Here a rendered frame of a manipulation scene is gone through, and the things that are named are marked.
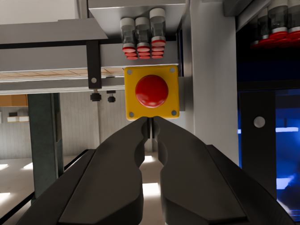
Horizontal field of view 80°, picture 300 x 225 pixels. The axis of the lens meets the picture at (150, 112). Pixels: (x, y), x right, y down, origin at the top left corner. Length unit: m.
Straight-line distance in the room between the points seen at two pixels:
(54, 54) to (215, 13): 0.30
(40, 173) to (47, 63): 2.71
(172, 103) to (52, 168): 2.84
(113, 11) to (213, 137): 0.22
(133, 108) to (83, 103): 10.66
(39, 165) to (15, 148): 9.76
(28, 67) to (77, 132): 10.71
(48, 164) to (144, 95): 2.84
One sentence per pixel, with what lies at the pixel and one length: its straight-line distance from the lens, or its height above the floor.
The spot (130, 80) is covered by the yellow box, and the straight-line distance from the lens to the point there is 0.24.
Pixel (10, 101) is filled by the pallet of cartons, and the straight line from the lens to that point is 6.63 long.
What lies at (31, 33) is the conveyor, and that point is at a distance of 0.45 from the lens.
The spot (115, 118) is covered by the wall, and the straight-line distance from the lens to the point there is 10.54.
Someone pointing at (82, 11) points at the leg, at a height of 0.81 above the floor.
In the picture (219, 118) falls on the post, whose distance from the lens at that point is 0.26.
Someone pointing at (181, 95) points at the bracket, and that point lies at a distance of 0.31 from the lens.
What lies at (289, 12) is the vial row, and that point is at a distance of 0.32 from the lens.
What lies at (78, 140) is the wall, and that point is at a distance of 11.17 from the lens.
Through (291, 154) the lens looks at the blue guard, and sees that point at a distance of 0.32.
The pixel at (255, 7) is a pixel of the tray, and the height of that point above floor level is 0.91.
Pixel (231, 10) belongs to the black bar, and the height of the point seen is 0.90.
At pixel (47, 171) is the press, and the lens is 3.04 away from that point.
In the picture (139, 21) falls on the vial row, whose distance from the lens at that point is 0.30.
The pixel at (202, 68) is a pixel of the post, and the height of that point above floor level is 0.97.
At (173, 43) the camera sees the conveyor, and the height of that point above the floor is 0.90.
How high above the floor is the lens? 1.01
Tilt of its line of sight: 2 degrees up
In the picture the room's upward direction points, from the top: 178 degrees clockwise
